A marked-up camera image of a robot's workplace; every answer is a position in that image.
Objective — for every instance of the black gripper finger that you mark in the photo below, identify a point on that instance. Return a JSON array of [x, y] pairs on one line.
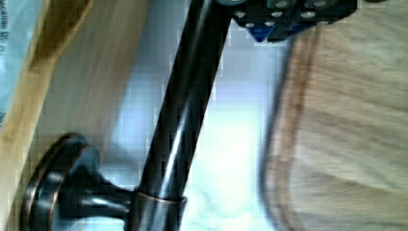
[[278, 20]]

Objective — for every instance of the wooden drawer with black handle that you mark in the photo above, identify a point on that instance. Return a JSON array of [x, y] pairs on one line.
[[64, 107]]

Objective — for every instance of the plastic bag in drawer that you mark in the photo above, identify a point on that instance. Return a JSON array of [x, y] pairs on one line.
[[18, 19]]

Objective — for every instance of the wooden cutting board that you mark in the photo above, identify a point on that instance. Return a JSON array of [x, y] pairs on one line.
[[338, 158]]

